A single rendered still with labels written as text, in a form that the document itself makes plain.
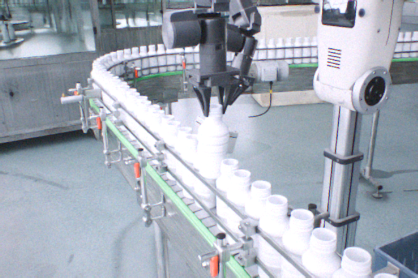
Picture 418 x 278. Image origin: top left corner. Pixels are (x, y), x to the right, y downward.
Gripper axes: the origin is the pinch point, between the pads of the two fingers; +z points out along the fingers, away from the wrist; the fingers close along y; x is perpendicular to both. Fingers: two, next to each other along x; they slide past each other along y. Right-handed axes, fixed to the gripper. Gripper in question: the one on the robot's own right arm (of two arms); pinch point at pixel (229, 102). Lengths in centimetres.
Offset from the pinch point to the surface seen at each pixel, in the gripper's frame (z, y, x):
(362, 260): 10, 69, -15
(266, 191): 9, 47, -17
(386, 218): 59, -53, 183
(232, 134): 8.8, 3.9, 2.0
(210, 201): 21.7, 24.8, -13.0
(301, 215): 9, 56, -16
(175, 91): 16, -130, 43
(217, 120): 0.9, 29.3, -20.9
